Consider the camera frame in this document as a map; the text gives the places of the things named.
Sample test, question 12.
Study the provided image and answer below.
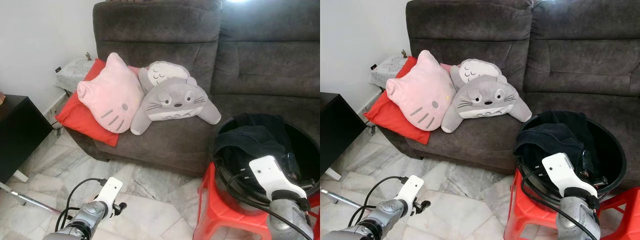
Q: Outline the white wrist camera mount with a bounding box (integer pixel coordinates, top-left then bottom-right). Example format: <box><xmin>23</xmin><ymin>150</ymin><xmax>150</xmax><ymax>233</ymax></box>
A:
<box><xmin>541</xmin><ymin>152</ymin><xmax>598</xmax><ymax>198</ymax></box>
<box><xmin>397</xmin><ymin>175</ymin><xmax>425</xmax><ymax>207</ymax></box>
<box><xmin>248</xmin><ymin>155</ymin><xmax>307</xmax><ymax>201</ymax></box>
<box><xmin>95</xmin><ymin>177</ymin><xmax>123</xmax><ymax>207</ymax></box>

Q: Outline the grey sleeping plush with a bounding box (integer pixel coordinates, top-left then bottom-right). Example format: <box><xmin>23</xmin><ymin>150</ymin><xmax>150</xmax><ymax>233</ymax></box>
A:
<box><xmin>137</xmin><ymin>61</ymin><xmax>191</xmax><ymax>96</ymax></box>
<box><xmin>449</xmin><ymin>59</ymin><xmax>502</xmax><ymax>93</ymax></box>

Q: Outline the grey wide-eyed plush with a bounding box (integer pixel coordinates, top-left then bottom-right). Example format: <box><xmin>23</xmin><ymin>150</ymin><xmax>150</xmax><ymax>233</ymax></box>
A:
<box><xmin>441</xmin><ymin>75</ymin><xmax>532</xmax><ymax>134</ymax></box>
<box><xmin>130</xmin><ymin>77</ymin><xmax>222</xmax><ymax>136</ymax></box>

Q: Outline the silver metal clothes rack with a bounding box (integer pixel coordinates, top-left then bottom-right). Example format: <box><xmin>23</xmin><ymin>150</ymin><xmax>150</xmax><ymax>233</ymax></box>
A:
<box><xmin>320</xmin><ymin>188</ymin><xmax>363</xmax><ymax>210</ymax></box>
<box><xmin>0</xmin><ymin>182</ymin><xmax>63</xmax><ymax>213</ymax></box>

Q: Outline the side table white lace cloth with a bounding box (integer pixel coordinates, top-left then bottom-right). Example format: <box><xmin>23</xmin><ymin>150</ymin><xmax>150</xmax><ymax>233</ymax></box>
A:
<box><xmin>55</xmin><ymin>56</ymin><xmax>96</xmax><ymax>93</ymax></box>
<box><xmin>370</xmin><ymin>54</ymin><xmax>408</xmax><ymax>90</ymax></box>

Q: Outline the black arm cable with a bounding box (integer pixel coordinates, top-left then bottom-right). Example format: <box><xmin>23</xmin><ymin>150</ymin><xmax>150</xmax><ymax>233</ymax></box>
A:
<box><xmin>55</xmin><ymin>177</ymin><xmax>108</xmax><ymax>233</ymax></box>
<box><xmin>225</xmin><ymin>170</ymin><xmax>313</xmax><ymax>240</ymax></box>
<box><xmin>520</xmin><ymin>167</ymin><xmax>601</xmax><ymax>240</ymax></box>
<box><xmin>348</xmin><ymin>176</ymin><xmax>408</xmax><ymax>228</ymax></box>

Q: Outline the red cushion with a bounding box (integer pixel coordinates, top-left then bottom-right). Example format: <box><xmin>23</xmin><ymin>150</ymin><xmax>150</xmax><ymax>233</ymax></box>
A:
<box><xmin>363</xmin><ymin>56</ymin><xmax>451</xmax><ymax>146</ymax></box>
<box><xmin>55</xmin><ymin>58</ymin><xmax>141</xmax><ymax>147</ymax></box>

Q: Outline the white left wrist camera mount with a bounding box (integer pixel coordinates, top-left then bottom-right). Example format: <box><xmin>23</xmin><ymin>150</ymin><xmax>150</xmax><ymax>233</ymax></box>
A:
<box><xmin>397</xmin><ymin>175</ymin><xmax>425</xmax><ymax>207</ymax></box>
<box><xmin>95</xmin><ymin>177</ymin><xmax>123</xmax><ymax>207</ymax></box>

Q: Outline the black knit garment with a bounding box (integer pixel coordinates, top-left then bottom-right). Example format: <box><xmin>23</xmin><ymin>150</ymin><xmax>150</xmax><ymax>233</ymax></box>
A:
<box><xmin>215</xmin><ymin>114</ymin><xmax>296</xmax><ymax>176</ymax></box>
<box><xmin>513</xmin><ymin>111</ymin><xmax>601</xmax><ymax>176</ymax></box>

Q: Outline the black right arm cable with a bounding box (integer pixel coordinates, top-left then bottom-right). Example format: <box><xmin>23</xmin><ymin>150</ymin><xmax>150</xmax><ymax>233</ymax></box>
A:
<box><xmin>520</xmin><ymin>167</ymin><xmax>601</xmax><ymax>240</ymax></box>
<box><xmin>225</xmin><ymin>170</ymin><xmax>313</xmax><ymax>240</ymax></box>

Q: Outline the dark grey fabric sofa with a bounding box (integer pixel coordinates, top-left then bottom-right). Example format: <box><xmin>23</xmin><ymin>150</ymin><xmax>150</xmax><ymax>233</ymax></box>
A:
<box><xmin>65</xmin><ymin>0</ymin><xmax>320</xmax><ymax>178</ymax></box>
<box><xmin>375</xmin><ymin>0</ymin><xmax>640</xmax><ymax>176</ymax></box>

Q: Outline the black television console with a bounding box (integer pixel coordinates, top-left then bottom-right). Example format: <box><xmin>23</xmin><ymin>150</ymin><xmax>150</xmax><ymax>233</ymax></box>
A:
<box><xmin>0</xmin><ymin>95</ymin><xmax>53</xmax><ymax>183</ymax></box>
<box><xmin>320</xmin><ymin>92</ymin><xmax>367</xmax><ymax>176</ymax></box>

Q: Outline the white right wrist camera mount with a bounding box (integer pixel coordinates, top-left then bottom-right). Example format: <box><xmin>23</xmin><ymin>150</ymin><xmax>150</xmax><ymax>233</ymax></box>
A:
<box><xmin>248</xmin><ymin>155</ymin><xmax>307</xmax><ymax>201</ymax></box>
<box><xmin>541</xmin><ymin>152</ymin><xmax>598</xmax><ymax>198</ymax></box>

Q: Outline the pink cat face pillow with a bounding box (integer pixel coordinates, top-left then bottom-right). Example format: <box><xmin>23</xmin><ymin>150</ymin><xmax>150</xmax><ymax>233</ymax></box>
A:
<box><xmin>385</xmin><ymin>50</ymin><xmax>456</xmax><ymax>132</ymax></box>
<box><xmin>76</xmin><ymin>52</ymin><xmax>146</xmax><ymax>134</ymax></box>

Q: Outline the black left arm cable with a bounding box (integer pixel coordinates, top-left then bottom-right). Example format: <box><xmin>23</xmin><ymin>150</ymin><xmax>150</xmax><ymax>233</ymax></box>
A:
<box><xmin>348</xmin><ymin>176</ymin><xmax>408</xmax><ymax>228</ymax></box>
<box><xmin>55</xmin><ymin>177</ymin><xmax>108</xmax><ymax>233</ymax></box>

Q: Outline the black plastic bucket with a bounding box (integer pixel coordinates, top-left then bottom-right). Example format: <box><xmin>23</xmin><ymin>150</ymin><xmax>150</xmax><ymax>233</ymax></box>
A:
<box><xmin>515</xmin><ymin>111</ymin><xmax>627</xmax><ymax>201</ymax></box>
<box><xmin>212</xmin><ymin>115</ymin><xmax>320</xmax><ymax>206</ymax></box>

